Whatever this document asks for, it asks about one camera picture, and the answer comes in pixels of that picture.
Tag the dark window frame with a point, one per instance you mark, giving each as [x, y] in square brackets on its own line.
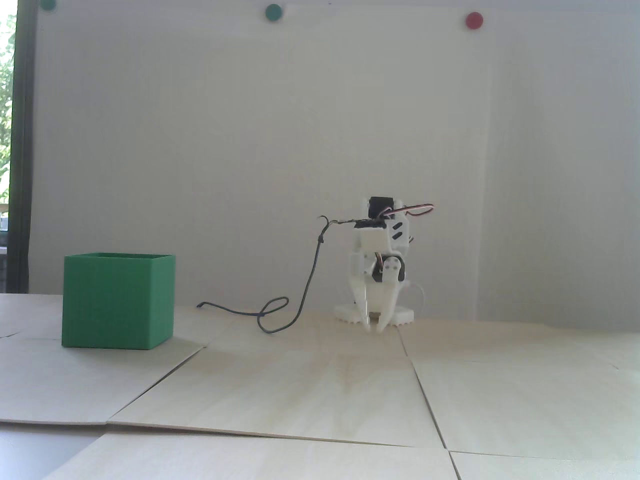
[22, 150]

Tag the green round magnet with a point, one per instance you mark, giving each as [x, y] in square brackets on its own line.
[273, 12]
[48, 4]

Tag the green box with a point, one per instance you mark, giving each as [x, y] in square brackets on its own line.
[115, 300]

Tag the red round magnet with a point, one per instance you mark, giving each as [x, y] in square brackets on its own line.
[474, 20]

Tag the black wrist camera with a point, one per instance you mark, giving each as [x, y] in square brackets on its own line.
[365, 222]

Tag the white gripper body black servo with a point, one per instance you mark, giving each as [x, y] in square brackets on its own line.
[376, 291]

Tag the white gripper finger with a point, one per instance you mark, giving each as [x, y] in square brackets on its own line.
[364, 300]
[392, 295]

